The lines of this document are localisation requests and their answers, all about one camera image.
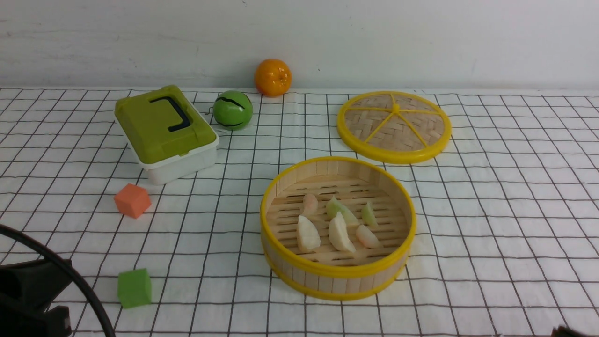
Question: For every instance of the green foam cube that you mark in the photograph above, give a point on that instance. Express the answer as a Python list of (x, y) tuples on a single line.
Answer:
[(134, 288)]

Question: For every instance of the green toy ball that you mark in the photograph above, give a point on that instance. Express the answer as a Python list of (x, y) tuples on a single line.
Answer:
[(232, 110)]

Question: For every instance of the pink dumpling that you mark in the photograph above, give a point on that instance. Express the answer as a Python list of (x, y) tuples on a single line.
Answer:
[(310, 204), (367, 238)]

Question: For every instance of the orange foam cube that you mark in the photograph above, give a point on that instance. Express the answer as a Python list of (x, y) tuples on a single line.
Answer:
[(132, 201)]

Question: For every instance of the white black grid tablecloth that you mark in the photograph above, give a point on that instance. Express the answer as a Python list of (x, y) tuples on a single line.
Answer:
[(507, 217)]

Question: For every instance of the green dumpling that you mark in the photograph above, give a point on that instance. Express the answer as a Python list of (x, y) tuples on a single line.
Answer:
[(334, 207), (368, 215)]

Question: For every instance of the white dumpling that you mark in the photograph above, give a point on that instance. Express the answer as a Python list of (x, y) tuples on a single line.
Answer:
[(338, 234), (307, 235)]

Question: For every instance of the bamboo steamer tray yellow rim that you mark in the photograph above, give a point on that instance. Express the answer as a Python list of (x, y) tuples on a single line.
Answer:
[(326, 272)]

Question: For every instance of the orange toy fruit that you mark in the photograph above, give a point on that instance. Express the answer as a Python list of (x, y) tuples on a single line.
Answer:
[(273, 77)]

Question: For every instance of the yellow woven steamer lid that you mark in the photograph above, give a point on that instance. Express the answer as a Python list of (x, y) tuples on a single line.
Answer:
[(394, 127)]

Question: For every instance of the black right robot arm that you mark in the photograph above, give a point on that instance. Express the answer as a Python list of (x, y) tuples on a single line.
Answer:
[(565, 331)]

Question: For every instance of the green lidded white box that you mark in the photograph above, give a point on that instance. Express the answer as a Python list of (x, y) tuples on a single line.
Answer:
[(168, 136)]

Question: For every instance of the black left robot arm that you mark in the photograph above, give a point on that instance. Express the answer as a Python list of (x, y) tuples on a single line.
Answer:
[(26, 292)]

